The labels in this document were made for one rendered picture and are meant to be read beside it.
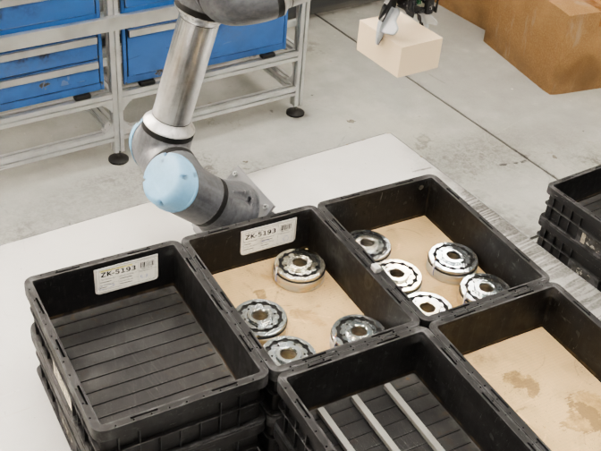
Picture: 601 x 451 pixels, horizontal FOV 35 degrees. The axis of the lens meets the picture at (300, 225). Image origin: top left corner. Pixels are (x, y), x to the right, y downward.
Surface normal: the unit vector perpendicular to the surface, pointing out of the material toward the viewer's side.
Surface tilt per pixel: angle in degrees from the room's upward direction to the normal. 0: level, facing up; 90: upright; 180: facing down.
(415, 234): 0
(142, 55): 90
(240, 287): 0
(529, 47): 91
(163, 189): 50
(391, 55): 90
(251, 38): 90
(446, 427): 0
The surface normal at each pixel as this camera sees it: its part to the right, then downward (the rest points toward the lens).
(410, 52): 0.54, 0.53
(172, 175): -0.55, -0.26
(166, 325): 0.07, -0.80
